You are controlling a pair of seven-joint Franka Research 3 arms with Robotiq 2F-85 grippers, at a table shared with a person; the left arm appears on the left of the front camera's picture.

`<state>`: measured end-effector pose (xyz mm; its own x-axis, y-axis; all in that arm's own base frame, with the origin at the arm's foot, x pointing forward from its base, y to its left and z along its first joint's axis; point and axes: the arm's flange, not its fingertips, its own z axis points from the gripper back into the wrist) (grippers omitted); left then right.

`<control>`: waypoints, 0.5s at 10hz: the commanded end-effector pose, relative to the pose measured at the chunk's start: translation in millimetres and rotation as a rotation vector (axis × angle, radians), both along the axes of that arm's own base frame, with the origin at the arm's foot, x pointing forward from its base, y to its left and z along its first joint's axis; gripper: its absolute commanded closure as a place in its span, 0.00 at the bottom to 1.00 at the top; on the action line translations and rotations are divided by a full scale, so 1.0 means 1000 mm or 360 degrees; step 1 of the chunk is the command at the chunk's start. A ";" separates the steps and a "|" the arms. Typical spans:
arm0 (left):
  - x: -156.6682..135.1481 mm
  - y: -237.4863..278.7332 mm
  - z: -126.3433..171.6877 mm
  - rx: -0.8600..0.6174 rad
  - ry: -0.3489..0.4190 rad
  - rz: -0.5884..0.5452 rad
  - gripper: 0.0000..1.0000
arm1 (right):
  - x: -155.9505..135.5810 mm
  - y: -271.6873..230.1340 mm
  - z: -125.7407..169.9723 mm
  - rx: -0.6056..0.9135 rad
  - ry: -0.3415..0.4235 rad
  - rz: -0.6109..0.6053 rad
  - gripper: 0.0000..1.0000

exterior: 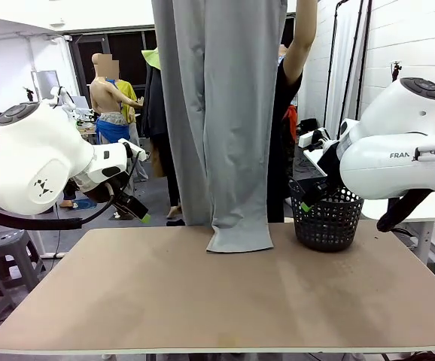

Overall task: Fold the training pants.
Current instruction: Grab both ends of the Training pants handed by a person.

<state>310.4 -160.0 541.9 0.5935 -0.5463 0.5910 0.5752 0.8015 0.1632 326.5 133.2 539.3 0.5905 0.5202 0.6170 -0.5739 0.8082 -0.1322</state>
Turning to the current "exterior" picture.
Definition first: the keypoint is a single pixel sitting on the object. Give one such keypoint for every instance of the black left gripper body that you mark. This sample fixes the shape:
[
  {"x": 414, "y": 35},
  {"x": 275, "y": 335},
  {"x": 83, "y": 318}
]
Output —
[{"x": 97, "y": 192}]

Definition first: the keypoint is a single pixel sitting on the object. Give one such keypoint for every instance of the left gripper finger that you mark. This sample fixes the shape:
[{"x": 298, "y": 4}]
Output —
[
  {"x": 129, "y": 213},
  {"x": 134, "y": 205}
]

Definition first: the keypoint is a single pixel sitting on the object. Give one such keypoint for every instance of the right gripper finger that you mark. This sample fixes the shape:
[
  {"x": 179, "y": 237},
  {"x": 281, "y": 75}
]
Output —
[
  {"x": 311, "y": 197},
  {"x": 323, "y": 192}
]

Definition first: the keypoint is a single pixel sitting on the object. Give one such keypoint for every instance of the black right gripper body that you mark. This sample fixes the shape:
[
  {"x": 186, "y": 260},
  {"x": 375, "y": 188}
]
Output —
[{"x": 330, "y": 165}]

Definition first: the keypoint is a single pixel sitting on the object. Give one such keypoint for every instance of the grey training pants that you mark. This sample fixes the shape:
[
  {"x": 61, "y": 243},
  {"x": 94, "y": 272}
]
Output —
[{"x": 232, "y": 113}]

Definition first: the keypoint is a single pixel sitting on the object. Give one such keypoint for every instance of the person's left forearm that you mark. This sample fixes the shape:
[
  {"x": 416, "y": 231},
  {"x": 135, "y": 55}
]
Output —
[{"x": 306, "y": 22}]

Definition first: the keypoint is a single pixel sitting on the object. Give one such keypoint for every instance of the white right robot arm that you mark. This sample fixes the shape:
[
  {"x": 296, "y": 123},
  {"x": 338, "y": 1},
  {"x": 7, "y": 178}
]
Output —
[{"x": 383, "y": 169}]

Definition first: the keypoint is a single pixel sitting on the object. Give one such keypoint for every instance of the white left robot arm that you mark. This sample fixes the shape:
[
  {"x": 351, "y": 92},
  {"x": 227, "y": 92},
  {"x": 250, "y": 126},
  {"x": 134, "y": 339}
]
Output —
[{"x": 33, "y": 158}]

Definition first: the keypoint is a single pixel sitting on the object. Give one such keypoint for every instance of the black perforated plastic basket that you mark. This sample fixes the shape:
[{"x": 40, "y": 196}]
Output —
[{"x": 326, "y": 233}]

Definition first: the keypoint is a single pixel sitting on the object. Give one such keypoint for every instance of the person in black shirt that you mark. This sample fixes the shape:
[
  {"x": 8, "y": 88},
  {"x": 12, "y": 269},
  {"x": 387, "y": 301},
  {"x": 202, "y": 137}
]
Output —
[{"x": 277, "y": 150}]

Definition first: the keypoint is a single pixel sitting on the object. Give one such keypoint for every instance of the red orange garment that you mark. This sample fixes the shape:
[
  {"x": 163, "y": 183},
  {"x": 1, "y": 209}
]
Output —
[{"x": 291, "y": 116}]

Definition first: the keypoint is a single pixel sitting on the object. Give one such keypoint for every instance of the mannequin in black coat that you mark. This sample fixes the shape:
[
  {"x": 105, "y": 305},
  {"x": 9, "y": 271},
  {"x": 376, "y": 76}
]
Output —
[{"x": 153, "y": 113}]

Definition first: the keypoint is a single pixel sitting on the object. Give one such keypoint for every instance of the bare mannequin with blue skirt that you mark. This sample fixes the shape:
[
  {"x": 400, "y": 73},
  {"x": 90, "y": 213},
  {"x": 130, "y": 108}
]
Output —
[{"x": 104, "y": 97}]

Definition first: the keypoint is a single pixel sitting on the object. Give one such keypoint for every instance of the small white background robot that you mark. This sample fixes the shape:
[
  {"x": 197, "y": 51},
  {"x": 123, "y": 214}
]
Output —
[{"x": 64, "y": 97}]

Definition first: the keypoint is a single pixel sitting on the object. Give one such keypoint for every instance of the mannequin in yellow shirt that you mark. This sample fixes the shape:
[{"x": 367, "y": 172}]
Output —
[{"x": 127, "y": 94}]

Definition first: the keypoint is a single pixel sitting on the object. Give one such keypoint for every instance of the white hanging sheet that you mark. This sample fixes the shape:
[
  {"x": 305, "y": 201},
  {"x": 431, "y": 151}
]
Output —
[{"x": 347, "y": 56}]

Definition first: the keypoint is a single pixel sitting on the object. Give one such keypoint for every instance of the grey framed board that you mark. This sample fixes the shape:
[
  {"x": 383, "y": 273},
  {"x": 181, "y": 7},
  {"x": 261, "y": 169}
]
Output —
[{"x": 46, "y": 84}]

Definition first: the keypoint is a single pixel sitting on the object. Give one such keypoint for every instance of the black tripod stand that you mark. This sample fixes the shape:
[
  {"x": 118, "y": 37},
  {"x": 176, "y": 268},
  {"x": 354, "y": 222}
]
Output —
[{"x": 28, "y": 94}]

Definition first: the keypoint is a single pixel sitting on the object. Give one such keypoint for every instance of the green bucket hat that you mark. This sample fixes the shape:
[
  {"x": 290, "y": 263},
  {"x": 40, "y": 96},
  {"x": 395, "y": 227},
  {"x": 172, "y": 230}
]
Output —
[{"x": 151, "y": 58}]

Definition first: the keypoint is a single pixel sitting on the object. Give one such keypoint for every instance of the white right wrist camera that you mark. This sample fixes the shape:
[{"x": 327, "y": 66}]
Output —
[{"x": 309, "y": 138}]

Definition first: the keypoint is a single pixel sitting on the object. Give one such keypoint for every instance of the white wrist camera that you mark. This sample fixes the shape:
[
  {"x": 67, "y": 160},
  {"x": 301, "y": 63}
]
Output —
[
  {"x": 309, "y": 138},
  {"x": 132, "y": 148}
]

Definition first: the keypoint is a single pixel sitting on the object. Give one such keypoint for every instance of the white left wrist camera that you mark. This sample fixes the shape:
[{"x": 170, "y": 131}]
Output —
[{"x": 132, "y": 148}]

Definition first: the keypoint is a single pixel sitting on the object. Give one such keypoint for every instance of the small black tripod camera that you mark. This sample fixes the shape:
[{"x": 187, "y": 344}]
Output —
[{"x": 397, "y": 68}]

